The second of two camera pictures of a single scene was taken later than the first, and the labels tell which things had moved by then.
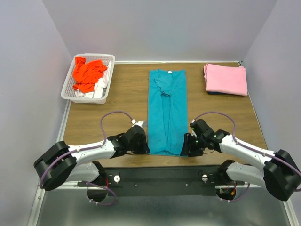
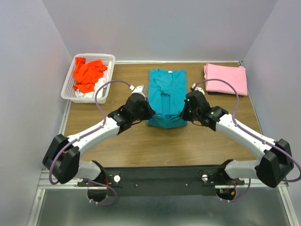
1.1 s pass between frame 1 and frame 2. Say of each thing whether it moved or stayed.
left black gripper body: moved
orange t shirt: stayed
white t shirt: stayed
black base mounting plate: stayed
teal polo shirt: moved
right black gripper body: moved
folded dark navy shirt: stayed
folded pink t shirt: stayed
